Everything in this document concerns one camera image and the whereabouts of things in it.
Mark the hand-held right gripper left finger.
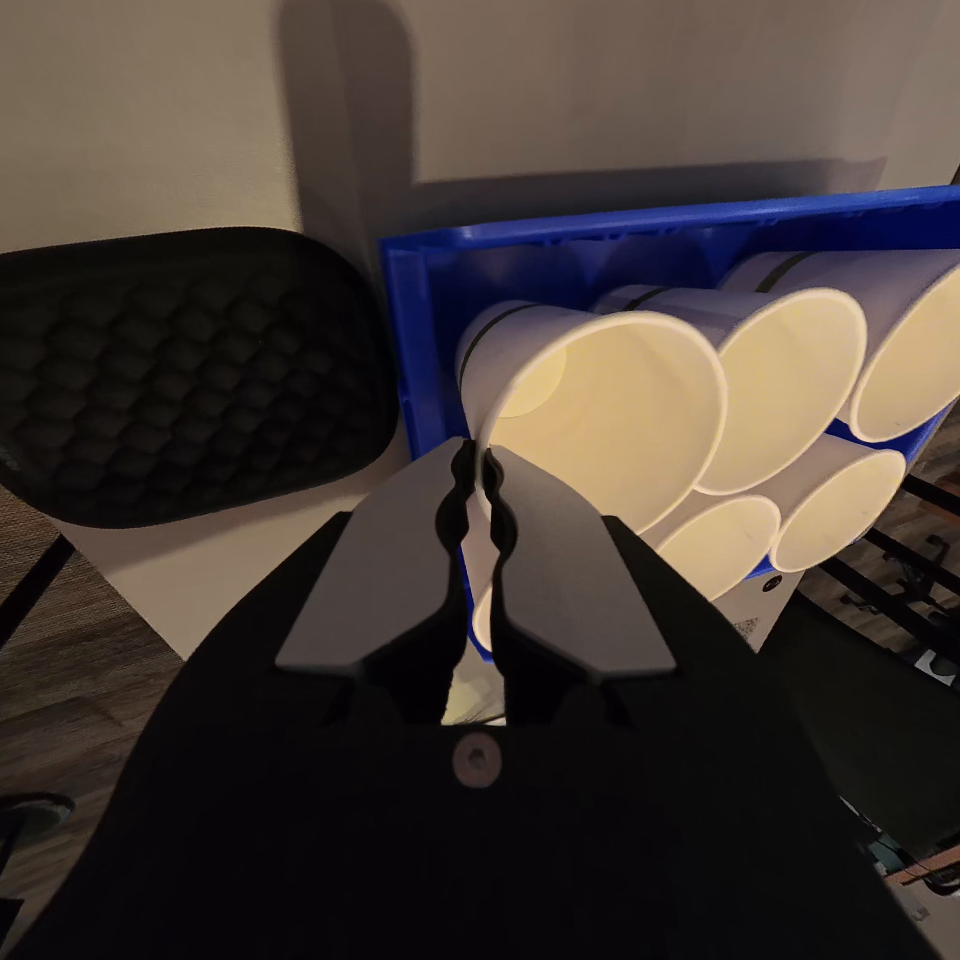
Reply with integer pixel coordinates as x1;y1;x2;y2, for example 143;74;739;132
273;438;484;729

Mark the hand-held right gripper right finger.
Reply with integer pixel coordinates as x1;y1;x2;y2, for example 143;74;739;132
477;443;679;729

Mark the white paper cup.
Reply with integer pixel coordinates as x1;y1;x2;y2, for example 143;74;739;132
770;440;909;573
653;492;784;601
720;248;960;441
468;570;504;657
593;282;870;496
455;300;732;537

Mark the blue plastic bin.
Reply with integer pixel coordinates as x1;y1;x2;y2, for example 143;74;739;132
378;183;960;661

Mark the black textured pad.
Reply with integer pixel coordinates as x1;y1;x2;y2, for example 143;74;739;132
0;228;399;529

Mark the black office chair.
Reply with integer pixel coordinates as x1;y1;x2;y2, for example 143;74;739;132
780;585;960;841

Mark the black table leg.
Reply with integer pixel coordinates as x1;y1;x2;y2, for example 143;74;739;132
0;533;76;631

